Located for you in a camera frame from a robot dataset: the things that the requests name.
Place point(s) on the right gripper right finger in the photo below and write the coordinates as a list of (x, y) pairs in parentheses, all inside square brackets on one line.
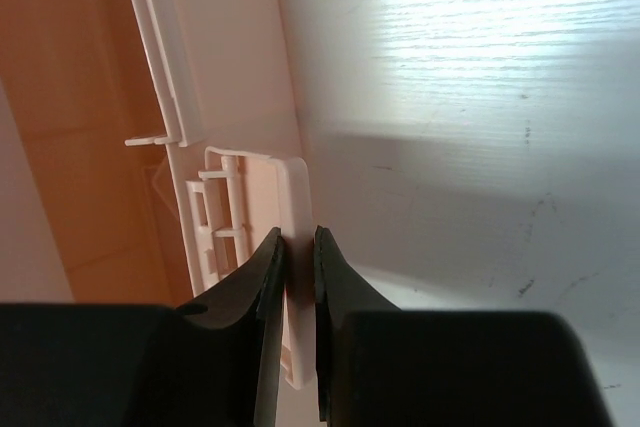
[(344, 300)]

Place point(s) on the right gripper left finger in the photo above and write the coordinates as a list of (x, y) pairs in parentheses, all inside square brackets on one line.
[(235, 379)]

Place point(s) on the pink plastic tool box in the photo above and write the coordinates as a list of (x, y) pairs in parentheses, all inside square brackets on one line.
[(147, 147)]

